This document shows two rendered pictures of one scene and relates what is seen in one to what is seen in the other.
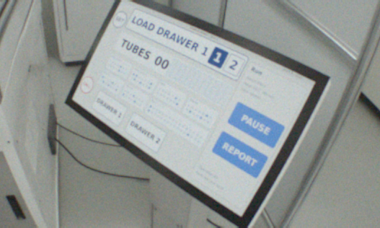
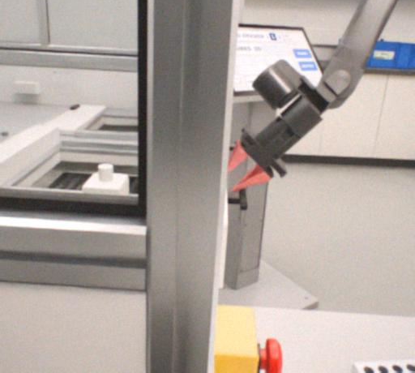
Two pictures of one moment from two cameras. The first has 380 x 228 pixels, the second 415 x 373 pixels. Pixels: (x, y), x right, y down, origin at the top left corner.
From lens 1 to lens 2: 1.66 m
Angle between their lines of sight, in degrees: 63
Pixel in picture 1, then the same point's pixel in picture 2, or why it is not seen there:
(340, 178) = not seen: hidden behind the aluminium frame
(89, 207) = not seen: hidden behind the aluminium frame
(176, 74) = (267, 50)
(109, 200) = not seen: hidden behind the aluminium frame
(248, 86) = (289, 41)
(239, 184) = (316, 75)
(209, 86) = (280, 49)
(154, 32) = (242, 37)
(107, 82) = (244, 70)
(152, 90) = (265, 62)
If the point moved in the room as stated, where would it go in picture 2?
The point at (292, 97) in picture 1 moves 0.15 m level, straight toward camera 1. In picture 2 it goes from (301, 39) to (335, 41)
